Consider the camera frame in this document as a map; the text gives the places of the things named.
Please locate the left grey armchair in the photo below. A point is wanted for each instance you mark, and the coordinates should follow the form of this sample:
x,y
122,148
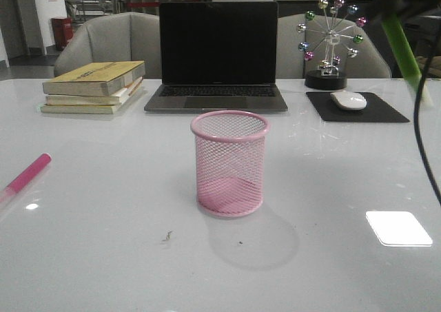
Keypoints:
x,y
129,36

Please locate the grey open laptop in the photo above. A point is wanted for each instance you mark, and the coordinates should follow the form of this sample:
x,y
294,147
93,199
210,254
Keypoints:
x,y
218,56

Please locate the green marker pen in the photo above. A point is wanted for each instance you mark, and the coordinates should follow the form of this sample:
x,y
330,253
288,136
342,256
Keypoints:
x,y
402,52

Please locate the red fire cabinet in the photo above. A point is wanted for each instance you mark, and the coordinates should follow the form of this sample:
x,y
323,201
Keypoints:
x,y
62,30

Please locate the white computer mouse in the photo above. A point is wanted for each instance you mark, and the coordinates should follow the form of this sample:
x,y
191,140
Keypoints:
x,y
346,100

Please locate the black mouse pad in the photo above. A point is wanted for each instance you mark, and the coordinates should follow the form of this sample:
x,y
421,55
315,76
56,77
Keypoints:
x,y
376,110

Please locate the pink marker pen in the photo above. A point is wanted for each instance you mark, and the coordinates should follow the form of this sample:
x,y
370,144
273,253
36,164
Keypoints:
x,y
23,179

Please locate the right grey armchair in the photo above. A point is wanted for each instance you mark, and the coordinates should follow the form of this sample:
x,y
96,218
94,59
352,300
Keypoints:
x,y
297,53

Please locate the grey armchair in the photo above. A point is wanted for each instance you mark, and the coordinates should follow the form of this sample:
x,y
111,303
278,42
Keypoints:
x,y
297,53
129,36

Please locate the ferris wheel desk ornament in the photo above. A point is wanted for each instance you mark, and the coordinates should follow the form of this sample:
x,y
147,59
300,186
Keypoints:
x,y
328,75

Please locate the pink mesh pen holder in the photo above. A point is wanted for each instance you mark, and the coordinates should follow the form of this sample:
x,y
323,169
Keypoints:
x,y
230,149

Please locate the top yellow book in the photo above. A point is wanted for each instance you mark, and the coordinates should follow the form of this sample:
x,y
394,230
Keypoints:
x,y
95,79

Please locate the dark cabinet counter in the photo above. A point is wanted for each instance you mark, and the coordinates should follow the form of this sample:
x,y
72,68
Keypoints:
x,y
292,7

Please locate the bottom pale book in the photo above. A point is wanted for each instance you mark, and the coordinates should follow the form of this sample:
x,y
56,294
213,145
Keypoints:
x,y
82,109

